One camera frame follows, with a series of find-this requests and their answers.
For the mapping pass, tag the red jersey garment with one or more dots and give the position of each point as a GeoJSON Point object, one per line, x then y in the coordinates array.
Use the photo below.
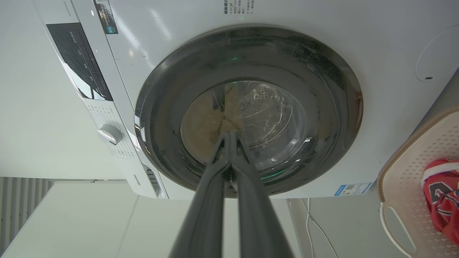
{"type": "Point", "coordinates": [443, 197]}

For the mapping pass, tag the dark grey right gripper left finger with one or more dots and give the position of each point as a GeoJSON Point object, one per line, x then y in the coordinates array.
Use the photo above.
{"type": "Point", "coordinates": [200, 218]}

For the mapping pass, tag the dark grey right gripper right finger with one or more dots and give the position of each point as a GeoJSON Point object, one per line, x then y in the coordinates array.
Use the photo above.
{"type": "Point", "coordinates": [256, 215]}

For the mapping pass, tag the round dark washing machine door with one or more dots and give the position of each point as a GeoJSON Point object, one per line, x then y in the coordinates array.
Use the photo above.
{"type": "Point", "coordinates": [304, 107]}

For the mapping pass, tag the silver washing machine control knob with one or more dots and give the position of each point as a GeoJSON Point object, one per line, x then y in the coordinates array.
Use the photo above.
{"type": "Point", "coordinates": [109, 134]}

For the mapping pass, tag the beige perforated plastic laundry basket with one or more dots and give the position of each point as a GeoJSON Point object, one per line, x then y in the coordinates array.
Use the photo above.
{"type": "Point", "coordinates": [405, 186]}

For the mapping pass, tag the blue energy label sticker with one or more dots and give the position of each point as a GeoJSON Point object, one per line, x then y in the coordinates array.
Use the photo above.
{"type": "Point", "coordinates": [353, 189]}

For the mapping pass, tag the beige cloth inside drum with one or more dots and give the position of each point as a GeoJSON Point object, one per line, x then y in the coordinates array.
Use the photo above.
{"type": "Point", "coordinates": [206, 122]}

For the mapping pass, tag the white front-load washing machine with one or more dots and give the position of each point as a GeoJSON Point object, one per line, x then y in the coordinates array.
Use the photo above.
{"type": "Point", "coordinates": [376, 89]}

